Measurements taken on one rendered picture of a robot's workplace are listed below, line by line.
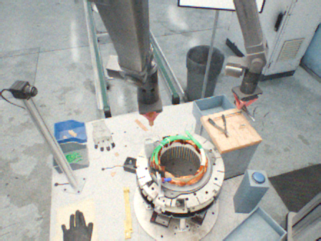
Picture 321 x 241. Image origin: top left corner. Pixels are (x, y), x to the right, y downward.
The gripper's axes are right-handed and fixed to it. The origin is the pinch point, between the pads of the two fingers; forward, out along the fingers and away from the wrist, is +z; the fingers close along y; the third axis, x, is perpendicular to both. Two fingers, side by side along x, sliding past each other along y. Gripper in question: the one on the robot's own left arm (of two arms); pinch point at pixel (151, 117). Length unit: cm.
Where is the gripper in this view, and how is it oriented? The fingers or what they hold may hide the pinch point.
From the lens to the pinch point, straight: 72.4
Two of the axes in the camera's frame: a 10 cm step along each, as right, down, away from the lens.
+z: 0.4, 6.1, 7.9
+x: 9.9, -1.2, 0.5
